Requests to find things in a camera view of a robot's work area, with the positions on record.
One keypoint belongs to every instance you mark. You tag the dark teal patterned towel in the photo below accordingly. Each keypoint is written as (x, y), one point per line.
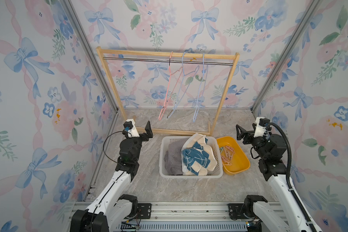
(196, 160)

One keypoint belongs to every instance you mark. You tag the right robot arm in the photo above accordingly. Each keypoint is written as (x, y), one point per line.
(275, 162)

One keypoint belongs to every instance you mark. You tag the light blue wire hanger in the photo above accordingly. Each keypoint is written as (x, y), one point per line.
(182, 87)

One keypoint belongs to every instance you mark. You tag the white perforated plastic basket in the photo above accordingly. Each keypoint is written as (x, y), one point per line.
(217, 173)

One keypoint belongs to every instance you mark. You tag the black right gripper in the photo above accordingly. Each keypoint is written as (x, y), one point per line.
(250, 136)

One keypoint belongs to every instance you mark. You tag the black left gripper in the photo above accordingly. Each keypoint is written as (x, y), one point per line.
(145, 138)

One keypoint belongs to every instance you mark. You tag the wooden clothes rack frame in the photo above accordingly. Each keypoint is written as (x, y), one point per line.
(114, 53)

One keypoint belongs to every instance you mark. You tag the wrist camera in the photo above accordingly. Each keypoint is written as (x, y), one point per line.
(130, 129)
(262, 128)

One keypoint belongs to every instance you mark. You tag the metal hanging rod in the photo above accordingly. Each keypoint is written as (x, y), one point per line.
(166, 61)

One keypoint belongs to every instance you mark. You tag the pink wire hanger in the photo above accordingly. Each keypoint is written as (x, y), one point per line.
(167, 95)

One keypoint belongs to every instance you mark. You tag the yellow plastic tray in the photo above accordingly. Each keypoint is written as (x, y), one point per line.
(240, 161)

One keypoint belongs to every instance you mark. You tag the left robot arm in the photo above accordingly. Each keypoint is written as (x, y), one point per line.
(111, 207)

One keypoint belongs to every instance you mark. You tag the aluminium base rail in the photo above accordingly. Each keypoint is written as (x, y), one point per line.
(210, 217)

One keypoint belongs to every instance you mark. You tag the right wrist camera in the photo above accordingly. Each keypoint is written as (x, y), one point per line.
(262, 128)

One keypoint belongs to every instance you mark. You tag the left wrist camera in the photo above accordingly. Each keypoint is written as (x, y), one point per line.
(130, 129)

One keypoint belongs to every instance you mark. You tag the beige towel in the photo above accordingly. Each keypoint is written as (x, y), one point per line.
(202, 140)

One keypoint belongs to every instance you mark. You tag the grey terry towel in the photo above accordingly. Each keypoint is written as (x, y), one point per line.
(173, 159)

